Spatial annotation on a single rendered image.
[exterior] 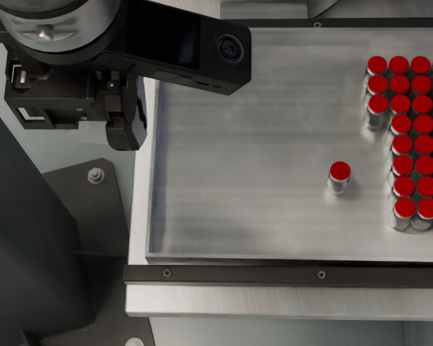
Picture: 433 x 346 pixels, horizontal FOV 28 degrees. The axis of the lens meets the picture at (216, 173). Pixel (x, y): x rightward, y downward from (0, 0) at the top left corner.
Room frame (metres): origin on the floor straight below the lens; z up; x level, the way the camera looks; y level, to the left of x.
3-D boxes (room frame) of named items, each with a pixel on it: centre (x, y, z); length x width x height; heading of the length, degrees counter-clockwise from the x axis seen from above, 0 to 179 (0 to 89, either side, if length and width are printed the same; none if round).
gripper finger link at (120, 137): (0.27, 0.06, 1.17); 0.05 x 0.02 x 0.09; 169
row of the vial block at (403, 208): (0.31, -0.19, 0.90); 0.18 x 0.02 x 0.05; 169
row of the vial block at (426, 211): (0.31, -0.21, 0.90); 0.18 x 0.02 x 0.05; 169
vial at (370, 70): (0.40, -0.19, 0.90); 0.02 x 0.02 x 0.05
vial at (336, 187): (0.29, -0.12, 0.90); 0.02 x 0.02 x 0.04
